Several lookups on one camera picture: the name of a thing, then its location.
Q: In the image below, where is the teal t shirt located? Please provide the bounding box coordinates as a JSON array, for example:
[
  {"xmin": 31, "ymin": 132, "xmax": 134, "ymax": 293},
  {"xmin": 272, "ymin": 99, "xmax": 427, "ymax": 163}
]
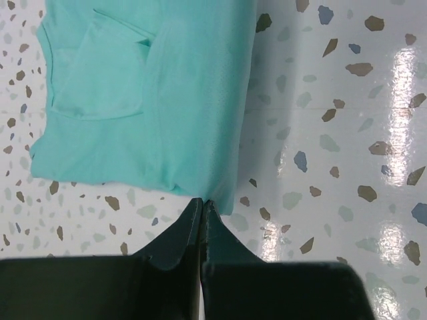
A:
[{"xmin": 30, "ymin": 0, "xmax": 257, "ymax": 215}]

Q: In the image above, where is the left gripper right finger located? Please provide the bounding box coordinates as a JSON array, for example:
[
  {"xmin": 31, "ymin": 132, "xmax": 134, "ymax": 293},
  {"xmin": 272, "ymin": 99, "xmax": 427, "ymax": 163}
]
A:
[{"xmin": 200, "ymin": 201, "xmax": 374, "ymax": 319}]

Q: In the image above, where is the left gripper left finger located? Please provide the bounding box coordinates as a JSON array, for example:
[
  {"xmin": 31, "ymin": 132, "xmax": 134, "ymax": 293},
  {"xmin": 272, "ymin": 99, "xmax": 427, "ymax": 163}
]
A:
[{"xmin": 1, "ymin": 198, "xmax": 203, "ymax": 319}]

